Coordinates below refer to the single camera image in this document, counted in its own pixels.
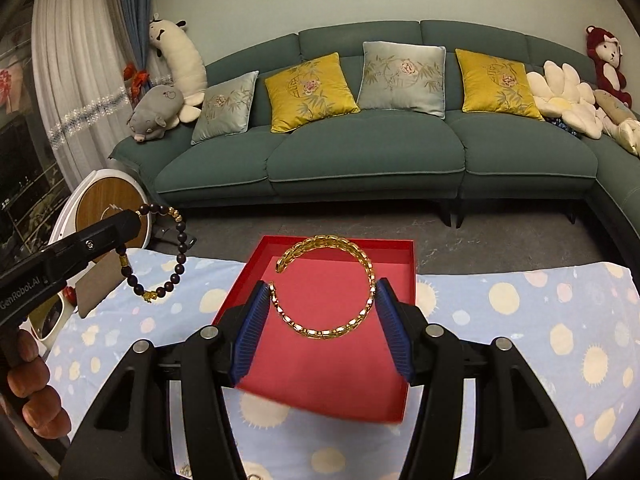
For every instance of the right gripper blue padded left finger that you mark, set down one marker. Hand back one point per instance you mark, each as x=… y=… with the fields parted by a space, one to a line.
x=248 y=323

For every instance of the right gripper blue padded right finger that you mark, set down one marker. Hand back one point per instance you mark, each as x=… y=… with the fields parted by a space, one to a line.
x=396 y=336

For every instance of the gold chain bangle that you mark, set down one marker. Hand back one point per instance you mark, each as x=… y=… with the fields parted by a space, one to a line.
x=325 y=287

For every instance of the person's left hand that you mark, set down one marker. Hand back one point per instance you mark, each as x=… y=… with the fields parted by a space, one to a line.
x=29 y=380

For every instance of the brown cardboard piece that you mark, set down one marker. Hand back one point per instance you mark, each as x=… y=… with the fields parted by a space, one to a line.
x=101 y=279

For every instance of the round white wood stool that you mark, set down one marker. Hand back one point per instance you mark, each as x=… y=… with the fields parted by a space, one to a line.
x=100 y=195

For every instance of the dark green sofa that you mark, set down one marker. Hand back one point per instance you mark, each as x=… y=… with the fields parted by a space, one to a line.
x=463 y=157

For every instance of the grey-green embroidered cushion left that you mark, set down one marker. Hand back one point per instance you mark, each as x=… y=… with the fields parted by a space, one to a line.
x=226 y=108

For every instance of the grey-green embroidered cushion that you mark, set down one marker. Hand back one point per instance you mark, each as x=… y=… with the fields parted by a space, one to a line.
x=226 y=108
x=403 y=77

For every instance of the grey pig plush toy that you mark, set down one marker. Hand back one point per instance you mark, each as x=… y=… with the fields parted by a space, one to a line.
x=157 y=112

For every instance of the yellow embroidered cushion left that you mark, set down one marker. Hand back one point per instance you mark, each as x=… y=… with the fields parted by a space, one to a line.
x=308 y=92

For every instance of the yellow embroidered cushion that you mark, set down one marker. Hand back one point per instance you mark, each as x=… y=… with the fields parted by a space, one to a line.
x=308 y=92
x=495 y=85

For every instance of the grey-green embroidered cushion centre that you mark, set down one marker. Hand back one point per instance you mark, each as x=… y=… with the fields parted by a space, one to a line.
x=403 y=77

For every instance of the red fish ornament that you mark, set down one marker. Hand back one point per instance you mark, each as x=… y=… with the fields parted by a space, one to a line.
x=135 y=81

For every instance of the yellow embroidered cushion right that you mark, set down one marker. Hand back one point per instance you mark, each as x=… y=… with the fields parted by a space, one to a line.
x=495 y=85

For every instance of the white sheer curtain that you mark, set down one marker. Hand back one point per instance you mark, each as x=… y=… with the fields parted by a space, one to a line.
x=78 y=62

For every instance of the white cow plush toy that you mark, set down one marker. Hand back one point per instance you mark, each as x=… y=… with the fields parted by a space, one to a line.
x=185 y=63

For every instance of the white flower plush cushion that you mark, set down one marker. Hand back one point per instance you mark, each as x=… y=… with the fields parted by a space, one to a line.
x=560 y=94

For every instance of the cream satin cushion far right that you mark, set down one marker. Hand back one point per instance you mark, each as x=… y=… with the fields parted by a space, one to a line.
x=618 y=121

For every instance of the red monkey plush toy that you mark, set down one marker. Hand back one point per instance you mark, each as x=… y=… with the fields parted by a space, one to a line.
x=606 y=52

